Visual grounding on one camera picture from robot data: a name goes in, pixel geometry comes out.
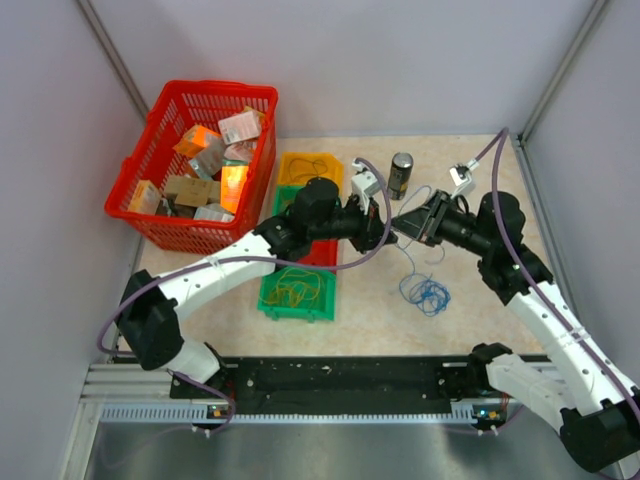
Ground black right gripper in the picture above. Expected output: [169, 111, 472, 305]
[386, 190, 493, 258]

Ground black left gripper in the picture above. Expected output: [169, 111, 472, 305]
[308, 193, 396, 254]

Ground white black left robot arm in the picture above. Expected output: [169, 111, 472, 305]
[114, 170, 397, 397]

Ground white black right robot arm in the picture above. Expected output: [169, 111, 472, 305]
[391, 190, 639, 473]

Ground dark drink can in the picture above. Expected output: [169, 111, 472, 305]
[387, 152, 414, 200]

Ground red plastic bin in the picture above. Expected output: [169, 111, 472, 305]
[297, 240, 338, 274]

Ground green plastic bin lower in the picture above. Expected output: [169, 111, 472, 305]
[257, 267, 337, 323]

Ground green plastic bin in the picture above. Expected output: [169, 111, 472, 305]
[257, 267, 337, 323]
[272, 185, 303, 216]

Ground green plastic bin upper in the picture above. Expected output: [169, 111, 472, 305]
[272, 185, 303, 216]

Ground yellow plastic bin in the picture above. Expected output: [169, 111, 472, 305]
[277, 152, 344, 191]

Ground bright orange box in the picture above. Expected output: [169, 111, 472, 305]
[220, 164, 249, 214]

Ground pink white box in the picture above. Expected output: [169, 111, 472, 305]
[218, 110, 262, 145]

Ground brown cardboard box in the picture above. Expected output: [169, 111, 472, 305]
[163, 175, 221, 207]

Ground yellow box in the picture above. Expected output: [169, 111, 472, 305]
[127, 180, 162, 215]

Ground red plastic basket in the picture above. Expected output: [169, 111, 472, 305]
[104, 80, 278, 255]

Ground yellow wires in bin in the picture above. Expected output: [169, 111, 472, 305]
[264, 267, 326, 307]

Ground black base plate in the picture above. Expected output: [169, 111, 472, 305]
[168, 355, 506, 415]

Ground grey slotted cable duct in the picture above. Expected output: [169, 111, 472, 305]
[99, 402, 506, 425]

